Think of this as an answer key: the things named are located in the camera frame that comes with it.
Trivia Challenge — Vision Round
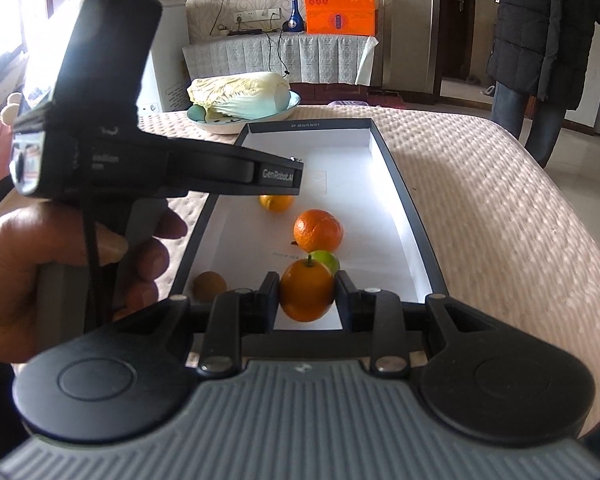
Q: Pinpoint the brown longan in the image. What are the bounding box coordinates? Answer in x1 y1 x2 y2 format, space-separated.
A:
192 271 227 304

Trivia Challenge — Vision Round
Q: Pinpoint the orange tomato with stem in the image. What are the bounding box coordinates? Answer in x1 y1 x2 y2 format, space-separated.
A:
279 255 335 323

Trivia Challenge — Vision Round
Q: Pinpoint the orange kumquat fruit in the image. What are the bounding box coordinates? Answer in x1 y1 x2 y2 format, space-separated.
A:
292 209 344 252

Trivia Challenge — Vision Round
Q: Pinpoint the yellow orange fruit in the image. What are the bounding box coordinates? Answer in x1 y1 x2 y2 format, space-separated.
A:
259 195 294 214

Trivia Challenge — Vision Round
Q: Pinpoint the person's left hand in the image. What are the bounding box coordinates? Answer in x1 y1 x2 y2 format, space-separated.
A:
0 202 187 364

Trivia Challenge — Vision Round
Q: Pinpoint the grey white cardboard box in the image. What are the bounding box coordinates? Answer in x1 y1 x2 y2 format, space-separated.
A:
173 119 446 330

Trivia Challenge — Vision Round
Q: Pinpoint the light blue plate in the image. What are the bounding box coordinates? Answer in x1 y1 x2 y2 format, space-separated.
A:
186 90 302 137

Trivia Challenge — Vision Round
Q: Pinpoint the white chest freezer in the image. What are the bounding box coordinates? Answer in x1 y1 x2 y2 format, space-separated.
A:
136 0 190 114

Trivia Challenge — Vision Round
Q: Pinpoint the pink quilted table cover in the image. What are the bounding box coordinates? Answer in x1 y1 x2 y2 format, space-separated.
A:
9 104 600 436

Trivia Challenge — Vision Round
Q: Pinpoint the napa cabbage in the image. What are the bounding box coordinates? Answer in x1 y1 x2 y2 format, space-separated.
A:
187 72 290 122

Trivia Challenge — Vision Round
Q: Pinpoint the purple toy on floor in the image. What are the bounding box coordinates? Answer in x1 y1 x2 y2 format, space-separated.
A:
327 100 370 107

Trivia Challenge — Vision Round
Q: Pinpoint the tv stand with cloth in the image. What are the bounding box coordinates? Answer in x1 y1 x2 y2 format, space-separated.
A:
183 32 378 87

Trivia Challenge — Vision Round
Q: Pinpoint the blue glass bottle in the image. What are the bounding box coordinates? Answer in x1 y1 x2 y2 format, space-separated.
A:
283 0 306 32

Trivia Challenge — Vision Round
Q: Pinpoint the orange gift box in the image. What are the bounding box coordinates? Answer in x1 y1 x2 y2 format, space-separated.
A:
303 0 376 37

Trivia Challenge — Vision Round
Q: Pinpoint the person in black coat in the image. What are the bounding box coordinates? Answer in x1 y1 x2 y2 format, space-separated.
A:
486 0 600 167

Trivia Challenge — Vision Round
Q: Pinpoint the black hanging cable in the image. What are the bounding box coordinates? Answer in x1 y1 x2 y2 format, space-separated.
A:
264 31 292 77

